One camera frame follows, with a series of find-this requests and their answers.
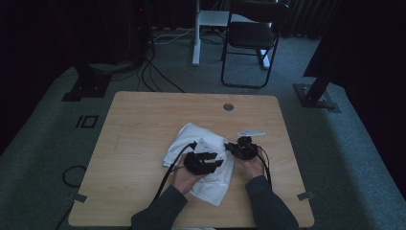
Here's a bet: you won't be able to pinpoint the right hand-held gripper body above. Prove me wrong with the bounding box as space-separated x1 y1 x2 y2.
234 128 266 162

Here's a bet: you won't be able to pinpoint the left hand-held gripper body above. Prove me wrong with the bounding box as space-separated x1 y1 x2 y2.
183 137 224 176

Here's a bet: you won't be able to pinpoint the white skirt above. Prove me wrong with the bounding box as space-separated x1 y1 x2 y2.
162 123 236 207

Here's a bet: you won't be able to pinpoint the person's right hand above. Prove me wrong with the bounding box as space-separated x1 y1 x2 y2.
237 149 266 181

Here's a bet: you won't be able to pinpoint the person's left hand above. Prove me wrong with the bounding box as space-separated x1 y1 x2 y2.
171 154 206 196

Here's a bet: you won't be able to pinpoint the grey tape piece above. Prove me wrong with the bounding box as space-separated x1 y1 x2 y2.
68 193 88 204
296 191 316 202

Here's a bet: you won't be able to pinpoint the black slanted stand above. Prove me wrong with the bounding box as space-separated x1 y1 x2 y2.
293 72 342 113

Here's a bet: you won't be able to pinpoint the black folding chair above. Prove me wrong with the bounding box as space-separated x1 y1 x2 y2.
220 0 291 89

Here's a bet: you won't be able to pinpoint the left hand-held gripper cable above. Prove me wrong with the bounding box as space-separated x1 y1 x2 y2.
152 141 198 203

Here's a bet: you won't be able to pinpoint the hand-held gripper cable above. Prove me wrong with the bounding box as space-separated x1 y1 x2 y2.
152 141 198 203
255 145 273 190

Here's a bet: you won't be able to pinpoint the right hand-held gripper cable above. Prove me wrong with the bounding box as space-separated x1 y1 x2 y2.
255 145 273 190

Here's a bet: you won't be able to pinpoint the black floor cables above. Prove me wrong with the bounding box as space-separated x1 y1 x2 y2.
137 47 186 94

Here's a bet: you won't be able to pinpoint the white floor cable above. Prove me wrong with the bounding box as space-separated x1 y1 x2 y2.
152 27 196 45

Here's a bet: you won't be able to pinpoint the white desk frame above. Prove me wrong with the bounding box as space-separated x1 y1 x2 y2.
192 0 272 70

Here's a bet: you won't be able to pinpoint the black cable coil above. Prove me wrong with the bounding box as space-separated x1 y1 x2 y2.
61 165 88 188

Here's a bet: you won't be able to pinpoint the black stand with base plate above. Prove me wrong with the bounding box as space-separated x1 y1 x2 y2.
61 61 113 103

